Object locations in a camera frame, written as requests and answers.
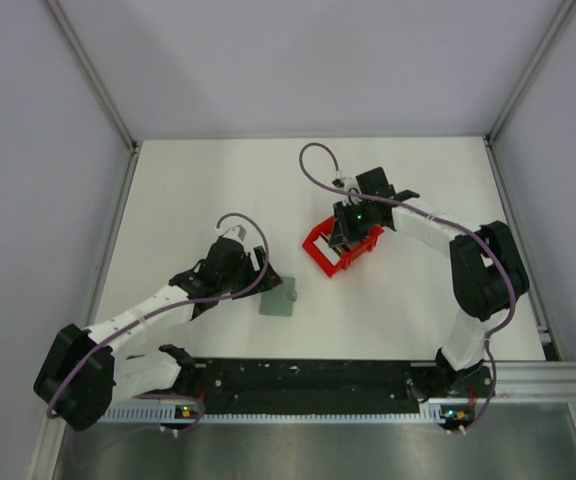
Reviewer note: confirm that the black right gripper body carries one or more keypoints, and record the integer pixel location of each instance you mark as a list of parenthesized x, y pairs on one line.
[(355, 218)]

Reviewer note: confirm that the red plastic card tray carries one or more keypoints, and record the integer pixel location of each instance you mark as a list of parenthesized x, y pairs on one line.
[(313, 245)]

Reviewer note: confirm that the green leather card holder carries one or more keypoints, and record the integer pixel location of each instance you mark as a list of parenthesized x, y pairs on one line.
[(280, 301)]

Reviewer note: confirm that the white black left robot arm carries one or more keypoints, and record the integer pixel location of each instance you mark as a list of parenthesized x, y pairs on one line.
[(86, 370)]

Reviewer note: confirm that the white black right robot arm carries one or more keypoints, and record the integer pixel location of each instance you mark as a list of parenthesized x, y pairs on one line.
[(488, 275)]

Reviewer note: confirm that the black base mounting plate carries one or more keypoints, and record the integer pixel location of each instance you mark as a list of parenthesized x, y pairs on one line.
[(307, 386)]

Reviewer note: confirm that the white slotted cable duct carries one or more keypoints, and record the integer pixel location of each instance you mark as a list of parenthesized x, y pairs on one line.
[(139, 413)]

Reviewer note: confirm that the aluminium frame rail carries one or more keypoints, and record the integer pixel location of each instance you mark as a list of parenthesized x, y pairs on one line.
[(535, 382)]

